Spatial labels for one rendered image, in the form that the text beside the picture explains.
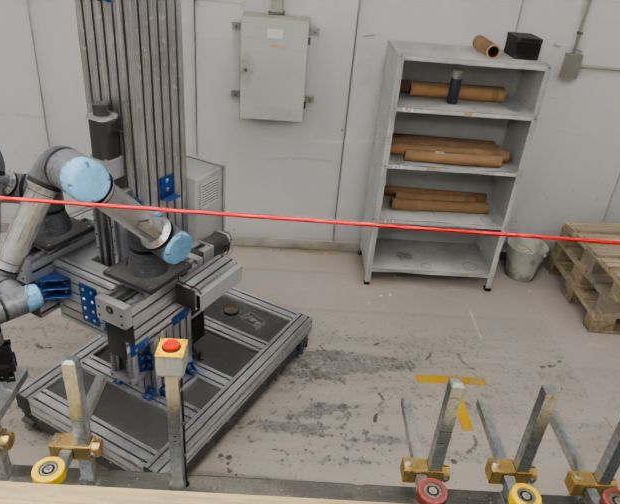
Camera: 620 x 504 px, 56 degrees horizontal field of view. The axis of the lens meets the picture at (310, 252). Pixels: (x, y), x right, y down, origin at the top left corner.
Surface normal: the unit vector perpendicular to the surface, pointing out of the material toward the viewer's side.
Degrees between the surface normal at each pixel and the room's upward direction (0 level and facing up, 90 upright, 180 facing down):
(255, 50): 90
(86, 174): 86
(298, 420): 0
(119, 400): 0
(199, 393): 0
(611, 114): 90
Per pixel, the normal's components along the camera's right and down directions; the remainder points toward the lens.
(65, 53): 0.02, 0.50
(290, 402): 0.08, -0.86
